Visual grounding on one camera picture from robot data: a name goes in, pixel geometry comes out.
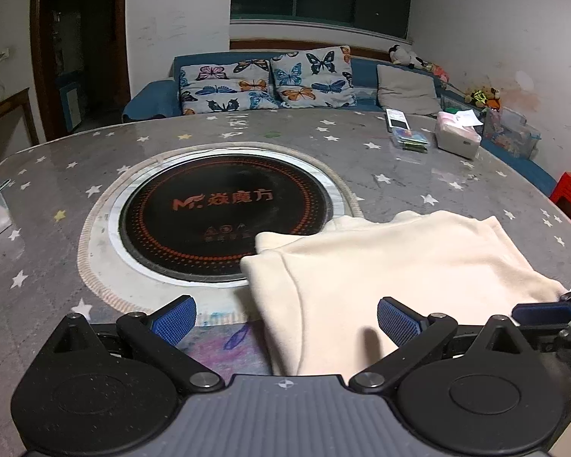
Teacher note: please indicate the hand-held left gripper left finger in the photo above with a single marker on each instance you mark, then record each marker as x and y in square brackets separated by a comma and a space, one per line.
[173, 320]

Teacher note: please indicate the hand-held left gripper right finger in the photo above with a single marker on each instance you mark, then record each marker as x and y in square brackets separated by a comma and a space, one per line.
[399, 321]

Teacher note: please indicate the cream fleece garment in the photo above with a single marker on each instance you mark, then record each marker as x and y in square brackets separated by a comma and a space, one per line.
[385, 266]

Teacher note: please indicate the round black induction cooktop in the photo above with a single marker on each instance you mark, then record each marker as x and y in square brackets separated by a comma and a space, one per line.
[219, 228]

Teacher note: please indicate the clear plastic storage box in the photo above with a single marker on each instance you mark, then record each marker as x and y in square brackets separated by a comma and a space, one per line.
[514, 133]

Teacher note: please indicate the clear packet of small pieces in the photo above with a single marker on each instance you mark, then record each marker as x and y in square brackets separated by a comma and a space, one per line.
[411, 140]

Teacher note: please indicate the white tissue box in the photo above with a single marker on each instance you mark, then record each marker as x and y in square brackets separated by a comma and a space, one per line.
[457, 138]

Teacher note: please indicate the white remote control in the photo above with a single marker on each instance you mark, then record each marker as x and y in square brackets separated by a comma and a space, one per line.
[396, 119]

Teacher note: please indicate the yellow and black plush toy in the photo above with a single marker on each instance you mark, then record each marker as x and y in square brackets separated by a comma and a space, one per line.
[483, 97]

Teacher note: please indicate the blue sofa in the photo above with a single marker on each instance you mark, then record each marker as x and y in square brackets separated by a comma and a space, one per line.
[147, 100]

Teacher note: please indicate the grey plain pillow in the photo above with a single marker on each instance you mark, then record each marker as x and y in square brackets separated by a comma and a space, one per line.
[407, 88]

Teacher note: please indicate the butterfly print pillow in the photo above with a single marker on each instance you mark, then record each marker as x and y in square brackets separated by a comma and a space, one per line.
[223, 88]
[314, 78]

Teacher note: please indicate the pink and orange plush toy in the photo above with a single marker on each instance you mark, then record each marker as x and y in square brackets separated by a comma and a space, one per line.
[438, 71]

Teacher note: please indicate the dark wooden side table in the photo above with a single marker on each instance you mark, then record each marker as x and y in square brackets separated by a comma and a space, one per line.
[9, 114]

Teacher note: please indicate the black and white plush toy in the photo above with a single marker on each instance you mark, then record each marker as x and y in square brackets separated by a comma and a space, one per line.
[402, 56]

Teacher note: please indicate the dark wooden door frame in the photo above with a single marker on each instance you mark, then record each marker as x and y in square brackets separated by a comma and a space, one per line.
[40, 57]

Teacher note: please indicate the white wall socket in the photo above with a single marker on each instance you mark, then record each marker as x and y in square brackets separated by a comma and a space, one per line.
[3, 55]

